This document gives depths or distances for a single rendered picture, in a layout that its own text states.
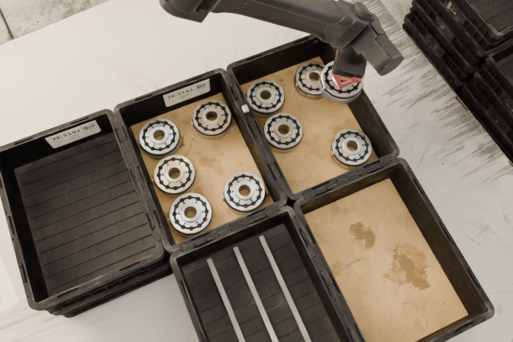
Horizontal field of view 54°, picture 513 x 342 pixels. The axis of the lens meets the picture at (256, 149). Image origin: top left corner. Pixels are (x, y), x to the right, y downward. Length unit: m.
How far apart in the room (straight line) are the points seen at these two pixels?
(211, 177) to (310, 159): 0.26
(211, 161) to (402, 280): 0.55
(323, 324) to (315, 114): 0.53
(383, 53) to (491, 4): 1.27
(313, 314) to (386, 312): 0.17
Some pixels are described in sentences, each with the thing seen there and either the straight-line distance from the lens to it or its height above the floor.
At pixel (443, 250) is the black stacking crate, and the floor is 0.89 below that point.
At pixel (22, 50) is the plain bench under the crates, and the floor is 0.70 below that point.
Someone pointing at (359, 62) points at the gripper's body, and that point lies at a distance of 1.11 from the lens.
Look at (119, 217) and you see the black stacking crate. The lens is 1.29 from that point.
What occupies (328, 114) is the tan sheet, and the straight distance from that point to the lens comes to 1.38.
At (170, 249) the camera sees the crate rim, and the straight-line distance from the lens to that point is 1.14.
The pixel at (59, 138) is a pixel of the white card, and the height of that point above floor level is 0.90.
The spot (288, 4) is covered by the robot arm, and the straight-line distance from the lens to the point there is 0.81.
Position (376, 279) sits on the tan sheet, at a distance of 1.26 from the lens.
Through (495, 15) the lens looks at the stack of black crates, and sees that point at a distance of 2.20.
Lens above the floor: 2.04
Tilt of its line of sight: 67 degrees down
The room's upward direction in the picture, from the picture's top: 4 degrees clockwise
